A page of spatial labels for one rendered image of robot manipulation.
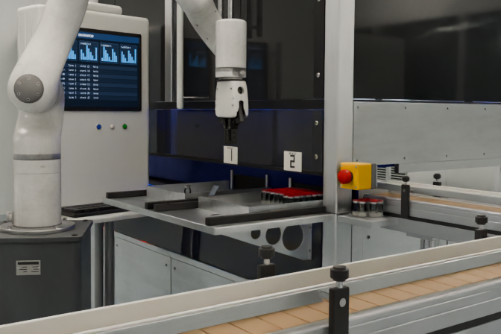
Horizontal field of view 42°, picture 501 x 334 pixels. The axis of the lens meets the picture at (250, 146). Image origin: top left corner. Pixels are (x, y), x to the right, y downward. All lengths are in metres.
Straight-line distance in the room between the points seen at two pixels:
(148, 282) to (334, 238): 1.21
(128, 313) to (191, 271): 1.87
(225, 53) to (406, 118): 0.64
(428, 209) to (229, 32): 0.71
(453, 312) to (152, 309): 0.41
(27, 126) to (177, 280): 1.12
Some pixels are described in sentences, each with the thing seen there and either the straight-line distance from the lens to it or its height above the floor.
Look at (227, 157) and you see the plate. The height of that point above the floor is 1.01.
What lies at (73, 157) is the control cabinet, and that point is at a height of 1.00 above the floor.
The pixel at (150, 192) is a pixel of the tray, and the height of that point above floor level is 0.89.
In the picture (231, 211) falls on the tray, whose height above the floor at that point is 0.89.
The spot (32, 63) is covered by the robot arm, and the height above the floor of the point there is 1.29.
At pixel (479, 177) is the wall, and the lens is 7.18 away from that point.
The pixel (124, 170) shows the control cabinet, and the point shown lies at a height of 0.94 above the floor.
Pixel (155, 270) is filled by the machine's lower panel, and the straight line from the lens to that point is 2.85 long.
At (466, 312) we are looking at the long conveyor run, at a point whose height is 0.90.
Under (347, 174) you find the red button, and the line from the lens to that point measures 1.80.
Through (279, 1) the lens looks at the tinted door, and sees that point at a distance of 2.11.
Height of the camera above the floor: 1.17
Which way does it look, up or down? 3 degrees down
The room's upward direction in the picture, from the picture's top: straight up
